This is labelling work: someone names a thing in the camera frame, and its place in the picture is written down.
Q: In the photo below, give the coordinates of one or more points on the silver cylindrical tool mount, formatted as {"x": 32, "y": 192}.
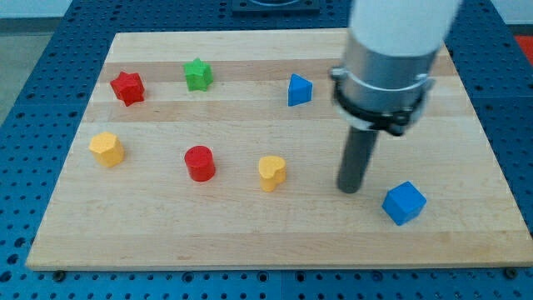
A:
{"x": 374, "y": 91}

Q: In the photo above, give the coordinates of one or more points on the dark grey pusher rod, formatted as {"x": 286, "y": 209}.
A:
{"x": 356, "y": 155}

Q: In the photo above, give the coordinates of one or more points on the blue cube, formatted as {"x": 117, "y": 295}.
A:
{"x": 403, "y": 203}

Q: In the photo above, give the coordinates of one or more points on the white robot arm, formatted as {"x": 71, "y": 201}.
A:
{"x": 402, "y": 27}

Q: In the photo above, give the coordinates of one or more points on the blue triangular prism block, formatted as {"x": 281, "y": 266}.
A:
{"x": 299, "y": 90}

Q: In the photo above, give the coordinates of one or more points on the yellow heart block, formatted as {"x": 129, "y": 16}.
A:
{"x": 272, "y": 172}

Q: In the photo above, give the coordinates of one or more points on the wooden board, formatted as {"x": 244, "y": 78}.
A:
{"x": 147, "y": 214}

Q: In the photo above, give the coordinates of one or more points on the red cylinder block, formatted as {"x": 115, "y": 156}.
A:
{"x": 200, "y": 163}

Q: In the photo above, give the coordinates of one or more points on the green star block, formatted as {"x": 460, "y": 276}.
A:
{"x": 198, "y": 75}

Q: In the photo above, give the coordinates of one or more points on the red star block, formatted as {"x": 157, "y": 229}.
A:
{"x": 128, "y": 87}

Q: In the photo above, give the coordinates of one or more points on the yellow hexagon block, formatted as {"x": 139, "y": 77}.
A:
{"x": 107, "y": 149}

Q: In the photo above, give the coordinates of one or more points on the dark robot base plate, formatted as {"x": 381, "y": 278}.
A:
{"x": 276, "y": 6}

